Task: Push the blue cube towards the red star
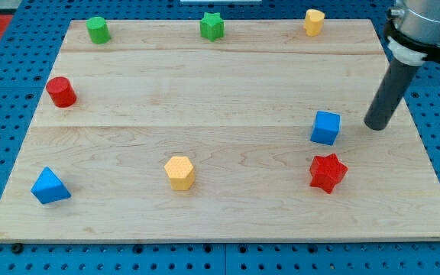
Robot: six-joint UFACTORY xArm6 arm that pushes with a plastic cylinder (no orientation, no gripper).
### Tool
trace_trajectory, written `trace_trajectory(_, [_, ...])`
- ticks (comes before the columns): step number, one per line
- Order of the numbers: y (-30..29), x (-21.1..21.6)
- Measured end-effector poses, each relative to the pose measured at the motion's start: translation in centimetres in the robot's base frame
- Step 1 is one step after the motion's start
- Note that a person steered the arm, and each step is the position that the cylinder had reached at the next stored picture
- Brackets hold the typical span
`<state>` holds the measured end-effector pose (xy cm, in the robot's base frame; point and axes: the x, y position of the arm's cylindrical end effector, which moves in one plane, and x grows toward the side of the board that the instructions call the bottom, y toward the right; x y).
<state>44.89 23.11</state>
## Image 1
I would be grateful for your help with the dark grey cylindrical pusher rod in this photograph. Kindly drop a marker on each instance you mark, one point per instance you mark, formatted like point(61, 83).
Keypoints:
point(396, 81)

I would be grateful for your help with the blue cube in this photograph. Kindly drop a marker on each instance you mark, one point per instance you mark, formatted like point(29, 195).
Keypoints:
point(325, 128)

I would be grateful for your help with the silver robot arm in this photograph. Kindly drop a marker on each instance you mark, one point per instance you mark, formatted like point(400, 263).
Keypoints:
point(412, 33)

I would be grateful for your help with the red star block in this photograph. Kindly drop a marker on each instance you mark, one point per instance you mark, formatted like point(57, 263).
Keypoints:
point(327, 172)

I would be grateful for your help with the green star block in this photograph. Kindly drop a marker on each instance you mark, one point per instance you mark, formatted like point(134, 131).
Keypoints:
point(212, 26)

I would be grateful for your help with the light wooden board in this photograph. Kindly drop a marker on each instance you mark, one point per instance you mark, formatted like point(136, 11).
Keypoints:
point(241, 108)

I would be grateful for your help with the yellow hexagon block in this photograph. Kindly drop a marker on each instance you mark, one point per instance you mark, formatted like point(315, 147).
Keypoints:
point(180, 172)

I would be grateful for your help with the green cylinder block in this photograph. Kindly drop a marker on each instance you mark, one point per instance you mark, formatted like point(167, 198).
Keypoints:
point(98, 30)

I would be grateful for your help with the red cylinder block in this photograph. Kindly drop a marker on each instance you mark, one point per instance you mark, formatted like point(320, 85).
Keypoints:
point(61, 92)

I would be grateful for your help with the blue triangle block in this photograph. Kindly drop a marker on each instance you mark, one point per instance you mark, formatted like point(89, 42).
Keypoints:
point(49, 188)

